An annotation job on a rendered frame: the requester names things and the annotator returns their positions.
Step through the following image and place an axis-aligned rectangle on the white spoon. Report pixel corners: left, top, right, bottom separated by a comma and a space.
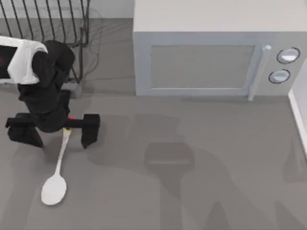
40, 128, 72, 206

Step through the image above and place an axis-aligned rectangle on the microwave oven door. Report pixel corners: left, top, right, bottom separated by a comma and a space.
134, 32, 276, 97

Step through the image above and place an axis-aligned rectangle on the pale microwave oven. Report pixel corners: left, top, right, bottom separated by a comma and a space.
132, 0, 307, 101

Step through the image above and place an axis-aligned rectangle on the round microwave knob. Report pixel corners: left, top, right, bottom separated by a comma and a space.
276, 47, 301, 64
268, 69, 291, 84

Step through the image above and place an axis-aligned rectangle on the black wire rack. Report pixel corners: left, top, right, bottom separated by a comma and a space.
0, 0, 91, 85

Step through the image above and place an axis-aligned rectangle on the microwave door handle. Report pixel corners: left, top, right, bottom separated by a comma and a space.
248, 44, 272, 102

